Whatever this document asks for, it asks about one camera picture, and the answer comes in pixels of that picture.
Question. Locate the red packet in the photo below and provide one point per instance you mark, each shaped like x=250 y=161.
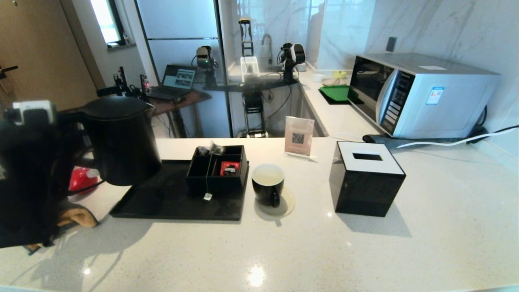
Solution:
x=230 y=167

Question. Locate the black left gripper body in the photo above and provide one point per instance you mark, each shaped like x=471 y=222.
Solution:
x=61 y=140

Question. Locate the black controller red lights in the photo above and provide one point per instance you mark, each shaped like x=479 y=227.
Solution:
x=144 y=83

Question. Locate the black laptop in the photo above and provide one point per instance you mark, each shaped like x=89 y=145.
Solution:
x=178 y=79

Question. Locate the black rectangular serving tray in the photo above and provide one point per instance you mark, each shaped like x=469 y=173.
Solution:
x=170 y=202

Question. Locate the brown wooden desk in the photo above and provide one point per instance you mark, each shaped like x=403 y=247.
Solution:
x=182 y=101

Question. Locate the translucent round coaster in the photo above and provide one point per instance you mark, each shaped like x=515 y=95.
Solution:
x=288 y=205

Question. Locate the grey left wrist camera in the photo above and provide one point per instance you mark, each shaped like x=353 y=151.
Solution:
x=34 y=111

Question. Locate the green cutting board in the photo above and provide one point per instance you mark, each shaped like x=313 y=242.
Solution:
x=336 y=94

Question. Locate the beige plate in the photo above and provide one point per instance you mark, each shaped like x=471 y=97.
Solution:
x=330 y=83

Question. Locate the black tissue box white lid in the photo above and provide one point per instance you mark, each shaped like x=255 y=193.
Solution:
x=365 y=190

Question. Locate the clear pyramid tea bag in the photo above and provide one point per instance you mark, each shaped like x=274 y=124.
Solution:
x=217 y=149

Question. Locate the yellow item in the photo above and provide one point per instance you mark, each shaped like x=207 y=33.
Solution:
x=339 y=75

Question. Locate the black electric kettle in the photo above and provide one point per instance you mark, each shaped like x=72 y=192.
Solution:
x=121 y=142

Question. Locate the silver microwave oven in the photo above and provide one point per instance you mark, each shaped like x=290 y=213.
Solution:
x=442 y=105

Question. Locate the black rig stand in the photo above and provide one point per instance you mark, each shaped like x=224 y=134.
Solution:
x=253 y=105

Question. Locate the small white bowl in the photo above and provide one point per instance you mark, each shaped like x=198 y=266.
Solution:
x=318 y=78

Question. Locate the chrome faucet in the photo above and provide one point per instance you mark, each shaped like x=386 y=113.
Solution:
x=267 y=40

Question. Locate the QR code sign stand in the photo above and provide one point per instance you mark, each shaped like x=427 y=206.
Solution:
x=299 y=138

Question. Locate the dark wall socket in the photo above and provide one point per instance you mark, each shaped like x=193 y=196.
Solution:
x=391 y=44

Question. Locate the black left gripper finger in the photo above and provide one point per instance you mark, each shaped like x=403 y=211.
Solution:
x=84 y=162
x=71 y=117

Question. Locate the black compartment organizer box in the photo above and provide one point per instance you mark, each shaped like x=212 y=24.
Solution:
x=198 y=184

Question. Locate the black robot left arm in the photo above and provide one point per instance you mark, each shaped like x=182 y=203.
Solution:
x=24 y=182

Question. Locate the red apple toy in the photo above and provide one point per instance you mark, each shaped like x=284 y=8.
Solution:
x=81 y=178

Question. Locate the brown black oven mitt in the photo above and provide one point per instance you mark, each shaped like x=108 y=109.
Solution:
x=79 y=215

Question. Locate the black upright frame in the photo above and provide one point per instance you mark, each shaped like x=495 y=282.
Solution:
x=245 y=21

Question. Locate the black mug white inside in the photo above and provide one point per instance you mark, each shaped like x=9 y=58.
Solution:
x=267 y=190

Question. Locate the window with black frame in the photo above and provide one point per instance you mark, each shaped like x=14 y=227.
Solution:
x=103 y=20

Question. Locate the silver refrigerator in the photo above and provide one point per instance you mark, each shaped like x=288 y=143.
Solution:
x=178 y=20

